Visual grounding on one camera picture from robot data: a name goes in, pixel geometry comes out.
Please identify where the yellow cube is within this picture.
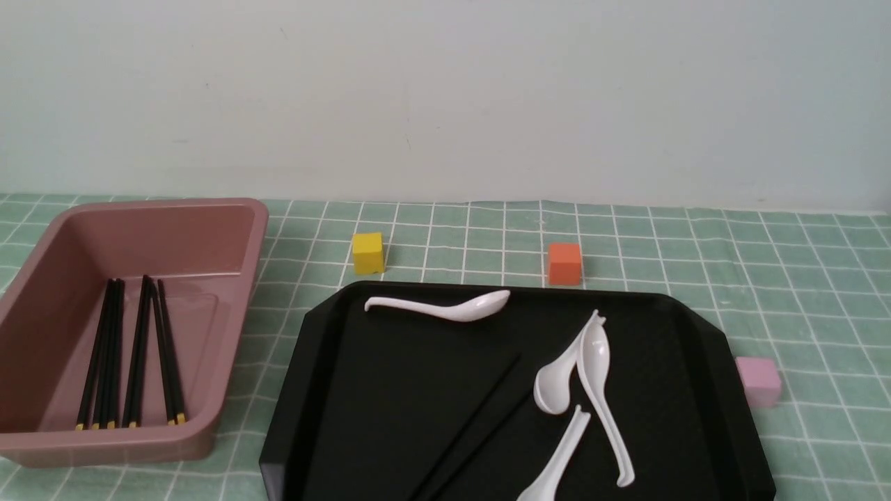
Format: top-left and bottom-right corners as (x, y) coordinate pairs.
(352, 232), (385, 276)

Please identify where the black chopstick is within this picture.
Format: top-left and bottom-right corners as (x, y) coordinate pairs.
(105, 279), (125, 430)
(75, 279), (114, 431)
(91, 279), (118, 430)
(149, 279), (176, 426)
(121, 275), (152, 428)
(427, 389), (532, 500)
(157, 279), (187, 424)
(408, 352), (522, 500)

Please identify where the black plastic tray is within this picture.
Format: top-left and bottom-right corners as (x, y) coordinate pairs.
(259, 281), (777, 500)

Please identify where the white spoon top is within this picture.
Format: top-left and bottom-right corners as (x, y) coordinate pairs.
(365, 289), (510, 323)

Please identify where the green checkered tablecloth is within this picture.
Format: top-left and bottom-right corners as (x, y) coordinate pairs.
(1, 199), (890, 500)

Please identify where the black chopstick in bin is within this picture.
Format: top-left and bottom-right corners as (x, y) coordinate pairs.
(75, 279), (114, 431)
(121, 275), (152, 428)
(91, 279), (118, 430)
(149, 279), (176, 426)
(157, 279), (187, 424)
(105, 279), (125, 430)

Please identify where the white spoon middle left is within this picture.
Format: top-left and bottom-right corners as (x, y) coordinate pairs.
(533, 310), (604, 415)

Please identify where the orange cube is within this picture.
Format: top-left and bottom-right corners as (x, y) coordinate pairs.
(547, 242), (583, 287)

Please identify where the pink cube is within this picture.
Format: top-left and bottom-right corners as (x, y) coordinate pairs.
(735, 356), (782, 407)

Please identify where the white spoon middle right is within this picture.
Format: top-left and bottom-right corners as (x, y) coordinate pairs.
(576, 310), (636, 488)

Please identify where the white spoon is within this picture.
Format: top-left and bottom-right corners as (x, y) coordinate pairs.
(533, 310), (604, 415)
(365, 289), (510, 323)
(517, 405), (591, 500)
(576, 310), (636, 488)

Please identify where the white spoon bottom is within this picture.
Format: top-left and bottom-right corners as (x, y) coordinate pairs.
(517, 405), (591, 500)

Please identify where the pink plastic bin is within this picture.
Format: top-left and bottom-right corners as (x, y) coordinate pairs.
(1, 198), (269, 468)

